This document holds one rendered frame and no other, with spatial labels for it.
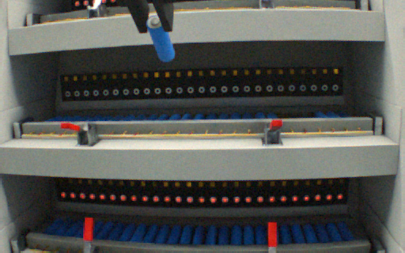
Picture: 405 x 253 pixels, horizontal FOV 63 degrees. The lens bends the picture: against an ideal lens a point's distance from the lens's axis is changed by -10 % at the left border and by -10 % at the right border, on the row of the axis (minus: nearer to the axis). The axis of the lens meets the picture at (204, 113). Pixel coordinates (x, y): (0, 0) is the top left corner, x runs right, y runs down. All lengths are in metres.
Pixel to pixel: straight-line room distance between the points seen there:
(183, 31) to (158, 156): 0.18
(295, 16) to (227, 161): 0.23
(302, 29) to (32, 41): 0.42
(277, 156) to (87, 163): 0.27
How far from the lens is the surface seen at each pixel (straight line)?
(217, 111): 0.65
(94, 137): 0.55
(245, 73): 0.66
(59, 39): 0.61
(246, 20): 0.54
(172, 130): 0.55
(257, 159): 0.49
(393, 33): 0.57
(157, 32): 0.36
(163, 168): 0.51
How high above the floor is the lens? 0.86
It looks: 10 degrees up
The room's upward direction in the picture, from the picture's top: straight up
